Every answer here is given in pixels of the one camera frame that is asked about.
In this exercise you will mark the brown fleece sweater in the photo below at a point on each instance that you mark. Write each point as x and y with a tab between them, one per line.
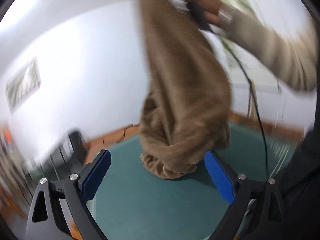
189	102

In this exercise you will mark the person's right hand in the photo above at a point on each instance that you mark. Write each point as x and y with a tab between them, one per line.
211	9

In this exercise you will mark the beige knit sleeve forearm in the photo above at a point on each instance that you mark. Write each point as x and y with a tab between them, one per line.
293	62

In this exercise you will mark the framed wall picture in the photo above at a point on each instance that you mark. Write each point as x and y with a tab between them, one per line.
21	86

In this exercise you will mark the black metal chair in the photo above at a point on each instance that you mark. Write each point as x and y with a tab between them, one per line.
69	155

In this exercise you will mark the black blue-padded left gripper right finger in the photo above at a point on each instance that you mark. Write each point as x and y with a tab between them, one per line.
255	207

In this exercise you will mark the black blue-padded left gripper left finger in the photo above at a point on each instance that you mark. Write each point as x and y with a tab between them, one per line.
46	219

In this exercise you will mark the green table mat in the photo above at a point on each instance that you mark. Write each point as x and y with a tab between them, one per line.
132	203

